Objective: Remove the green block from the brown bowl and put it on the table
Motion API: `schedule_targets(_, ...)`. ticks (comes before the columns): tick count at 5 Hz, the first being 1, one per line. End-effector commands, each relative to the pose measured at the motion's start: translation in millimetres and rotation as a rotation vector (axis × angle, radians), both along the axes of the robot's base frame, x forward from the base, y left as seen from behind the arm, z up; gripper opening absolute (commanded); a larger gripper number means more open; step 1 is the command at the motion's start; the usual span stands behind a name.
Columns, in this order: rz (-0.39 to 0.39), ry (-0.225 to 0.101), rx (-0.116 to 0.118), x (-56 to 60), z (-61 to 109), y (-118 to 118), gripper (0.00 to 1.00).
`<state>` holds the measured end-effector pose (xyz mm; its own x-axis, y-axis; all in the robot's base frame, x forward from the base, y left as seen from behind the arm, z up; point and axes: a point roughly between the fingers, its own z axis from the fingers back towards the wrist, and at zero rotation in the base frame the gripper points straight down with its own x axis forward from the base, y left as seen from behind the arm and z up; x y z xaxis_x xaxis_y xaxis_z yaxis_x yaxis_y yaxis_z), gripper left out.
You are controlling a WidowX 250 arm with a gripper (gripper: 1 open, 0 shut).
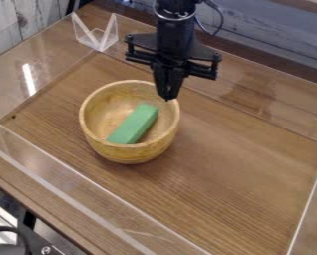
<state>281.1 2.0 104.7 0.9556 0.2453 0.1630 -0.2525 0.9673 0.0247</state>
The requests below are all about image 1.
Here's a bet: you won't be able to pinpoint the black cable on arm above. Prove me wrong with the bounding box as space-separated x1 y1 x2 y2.
193 0 225 37

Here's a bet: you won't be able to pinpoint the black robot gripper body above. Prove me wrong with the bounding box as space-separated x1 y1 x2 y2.
124 17 222 80

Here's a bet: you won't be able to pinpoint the black cable lower left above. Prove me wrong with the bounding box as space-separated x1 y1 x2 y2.
0 226 29 255

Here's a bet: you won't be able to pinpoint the green rectangular block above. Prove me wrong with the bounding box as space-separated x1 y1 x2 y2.
107 104 159 144

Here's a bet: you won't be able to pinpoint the clear acrylic enclosure walls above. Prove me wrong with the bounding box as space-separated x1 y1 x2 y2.
0 18 317 255

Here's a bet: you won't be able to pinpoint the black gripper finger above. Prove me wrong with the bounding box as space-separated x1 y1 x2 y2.
167 68 185 100
154 63 169 100

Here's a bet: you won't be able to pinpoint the light wooden bowl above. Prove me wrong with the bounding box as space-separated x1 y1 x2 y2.
79 80 179 164

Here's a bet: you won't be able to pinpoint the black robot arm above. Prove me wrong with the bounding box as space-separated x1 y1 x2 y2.
124 0 222 101

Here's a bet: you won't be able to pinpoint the clear acrylic corner bracket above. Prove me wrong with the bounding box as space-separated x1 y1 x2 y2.
71 13 119 52

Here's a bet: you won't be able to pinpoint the black table leg bracket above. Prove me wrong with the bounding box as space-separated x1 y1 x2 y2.
17 210 66 255

